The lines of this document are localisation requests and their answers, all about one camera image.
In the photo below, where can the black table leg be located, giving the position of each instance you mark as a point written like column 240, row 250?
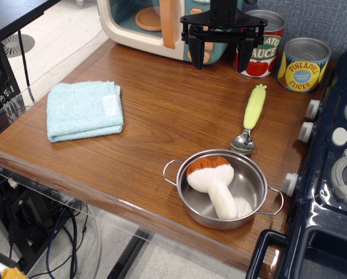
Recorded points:
column 127, row 257

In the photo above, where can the pineapple slices can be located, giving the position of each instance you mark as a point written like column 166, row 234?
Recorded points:
column 303, row 64

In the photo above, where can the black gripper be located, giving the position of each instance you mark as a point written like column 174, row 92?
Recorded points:
column 223, row 22

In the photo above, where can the dark blue toy stove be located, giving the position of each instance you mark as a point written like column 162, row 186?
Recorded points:
column 315, row 244

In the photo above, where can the toy microwave oven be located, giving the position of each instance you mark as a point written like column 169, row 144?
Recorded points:
column 150, row 26

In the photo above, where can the plush mushroom toy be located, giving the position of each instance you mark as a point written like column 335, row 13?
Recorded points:
column 213, row 175

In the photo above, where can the black side desk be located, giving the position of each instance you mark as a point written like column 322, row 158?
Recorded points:
column 14, row 15

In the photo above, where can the light blue folded towel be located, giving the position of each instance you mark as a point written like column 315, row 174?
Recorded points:
column 83, row 110

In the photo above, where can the tomato sauce can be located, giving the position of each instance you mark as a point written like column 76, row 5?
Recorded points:
column 264, row 56

